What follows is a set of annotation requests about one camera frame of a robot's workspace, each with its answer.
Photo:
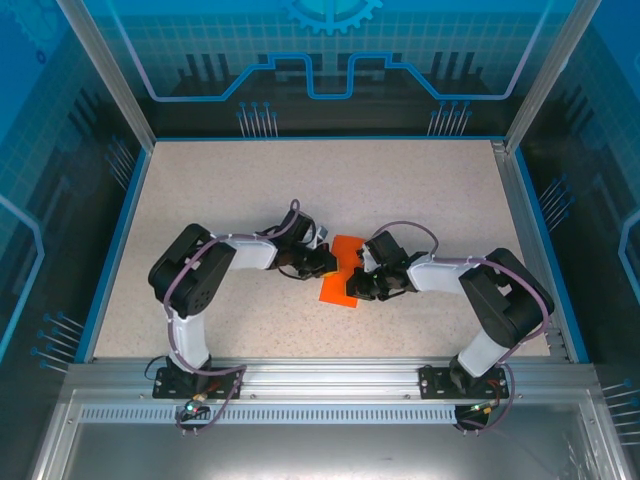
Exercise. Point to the aluminium frame post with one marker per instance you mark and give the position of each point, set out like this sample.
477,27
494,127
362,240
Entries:
550,75
107,75

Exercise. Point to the grey metal tray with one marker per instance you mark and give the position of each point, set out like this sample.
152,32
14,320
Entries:
325,450

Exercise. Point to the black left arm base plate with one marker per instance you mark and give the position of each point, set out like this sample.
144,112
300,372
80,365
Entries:
165,390

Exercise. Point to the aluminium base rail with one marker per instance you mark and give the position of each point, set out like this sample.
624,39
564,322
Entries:
330,380

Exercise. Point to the aluminium side rail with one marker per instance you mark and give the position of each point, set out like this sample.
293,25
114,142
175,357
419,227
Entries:
520,210

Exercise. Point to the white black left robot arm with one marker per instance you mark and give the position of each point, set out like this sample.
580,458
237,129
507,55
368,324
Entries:
250,252

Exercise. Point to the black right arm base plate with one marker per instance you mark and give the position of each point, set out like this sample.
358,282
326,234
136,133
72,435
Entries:
432,382

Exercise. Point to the orange paper sheet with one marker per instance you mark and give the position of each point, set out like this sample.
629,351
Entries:
337,290

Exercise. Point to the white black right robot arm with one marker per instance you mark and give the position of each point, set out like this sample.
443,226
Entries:
435,275

